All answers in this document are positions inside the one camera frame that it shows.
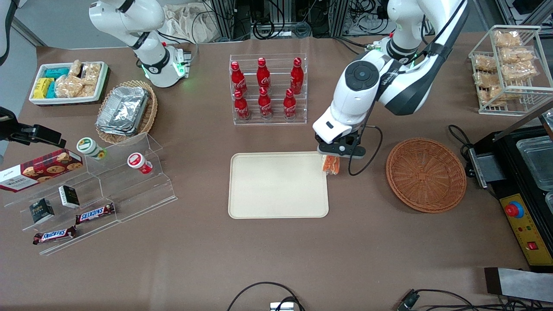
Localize beige cloth bag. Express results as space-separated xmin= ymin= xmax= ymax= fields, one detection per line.
xmin=162 ymin=3 xmax=216 ymax=44

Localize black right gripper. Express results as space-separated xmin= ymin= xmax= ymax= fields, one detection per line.
xmin=0 ymin=107 xmax=66 ymax=148

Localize oval wicker basket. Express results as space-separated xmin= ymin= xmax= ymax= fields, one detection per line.
xmin=96 ymin=80 xmax=158 ymax=144

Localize triangular sandwich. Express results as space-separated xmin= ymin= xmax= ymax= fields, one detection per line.
xmin=322 ymin=155 xmax=342 ymax=176

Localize Snickers chocolate bar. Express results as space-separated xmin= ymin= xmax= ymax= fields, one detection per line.
xmin=33 ymin=226 xmax=77 ymax=245
xmin=76 ymin=203 xmax=116 ymax=225

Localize stacked aluminium foil trays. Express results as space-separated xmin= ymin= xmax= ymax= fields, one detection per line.
xmin=96 ymin=86 xmax=149 ymax=136

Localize red emergency stop button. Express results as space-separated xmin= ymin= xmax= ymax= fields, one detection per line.
xmin=505 ymin=200 xmax=524 ymax=219

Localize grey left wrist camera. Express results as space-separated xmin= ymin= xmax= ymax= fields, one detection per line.
xmin=318 ymin=144 xmax=366 ymax=160

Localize black looped cable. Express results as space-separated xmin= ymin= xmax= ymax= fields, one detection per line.
xmin=227 ymin=282 xmax=305 ymax=311

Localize red cola bottle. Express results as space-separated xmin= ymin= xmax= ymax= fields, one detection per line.
xmin=283 ymin=89 xmax=297 ymax=119
xmin=234 ymin=90 xmax=251 ymax=121
xmin=290 ymin=57 xmax=305 ymax=95
xmin=258 ymin=87 xmax=273 ymax=120
xmin=230 ymin=61 xmax=248 ymax=95
xmin=257 ymin=57 xmax=271 ymax=90

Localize yellow snack pack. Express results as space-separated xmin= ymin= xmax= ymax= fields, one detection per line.
xmin=34 ymin=78 xmax=54 ymax=99

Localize clear acrylic stepped shelf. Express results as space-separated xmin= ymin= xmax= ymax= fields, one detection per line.
xmin=3 ymin=133 xmax=178 ymax=256

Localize green yogurt cup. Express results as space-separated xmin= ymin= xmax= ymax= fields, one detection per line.
xmin=76 ymin=137 xmax=106 ymax=160

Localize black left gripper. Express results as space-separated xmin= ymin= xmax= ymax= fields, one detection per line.
xmin=315 ymin=132 xmax=362 ymax=151

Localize white rectangular snack bin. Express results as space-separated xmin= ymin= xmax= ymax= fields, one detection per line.
xmin=29 ymin=61 xmax=108 ymax=106

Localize grey flat strip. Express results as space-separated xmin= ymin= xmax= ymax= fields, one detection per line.
xmin=484 ymin=267 xmax=553 ymax=303

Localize white wire rack basket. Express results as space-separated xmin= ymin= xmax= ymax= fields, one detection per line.
xmin=469 ymin=25 xmax=553 ymax=116

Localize black machine power cable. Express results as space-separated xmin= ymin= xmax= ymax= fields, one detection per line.
xmin=448 ymin=124 xmax=476 ymax=161

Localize black box gold print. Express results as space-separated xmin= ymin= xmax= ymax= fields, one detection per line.
xmin=29 ymin=198 xmax=55 ymax=224

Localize black box white label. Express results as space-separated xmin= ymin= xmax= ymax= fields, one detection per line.
xmin=58 ymin=185 xmax=80 ymax=209

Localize cream rectangular tray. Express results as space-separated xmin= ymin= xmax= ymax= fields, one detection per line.
xmin=228 ymin=151 xmax=329 ymax=219

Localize clear plastic container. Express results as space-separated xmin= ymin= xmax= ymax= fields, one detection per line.
xmin=516 ymin=136 xmax=553 ymax=190

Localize round brown wicker basket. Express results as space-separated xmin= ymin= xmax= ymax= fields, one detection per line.
xmin=386 ymin=138 xmax=467 ymax=213

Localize black cable with plug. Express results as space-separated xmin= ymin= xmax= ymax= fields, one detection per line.
xmin=397 ymin=289 xmax=553 ymax=311

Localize black machine yellow panel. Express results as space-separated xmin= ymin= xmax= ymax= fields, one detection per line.
xmin=475 ymin=111 xmax=553 ymax=273

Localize red Walkers cookie box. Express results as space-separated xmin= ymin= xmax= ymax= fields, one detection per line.
xmin=0 ymin=149 xmax=83 ymax=193

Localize red yogurt cup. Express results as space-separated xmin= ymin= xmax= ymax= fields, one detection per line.
xmin=127 ymin=152 xmax=153 ymax=175

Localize aluminium frame post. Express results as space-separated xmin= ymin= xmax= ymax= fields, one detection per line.
xmin=210 ymin=0 xmax=236 ymax=40
xmin=331 ymin=0 xmax=350 ymax=37

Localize coiled black cable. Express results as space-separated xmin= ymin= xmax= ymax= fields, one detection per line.
xmin=252 ymin=19 xmax=276 ymax=40

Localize clear acrylic bottle rack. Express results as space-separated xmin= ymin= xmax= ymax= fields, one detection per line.
xmin=229 ymin=54 xmax=308 ymax=126

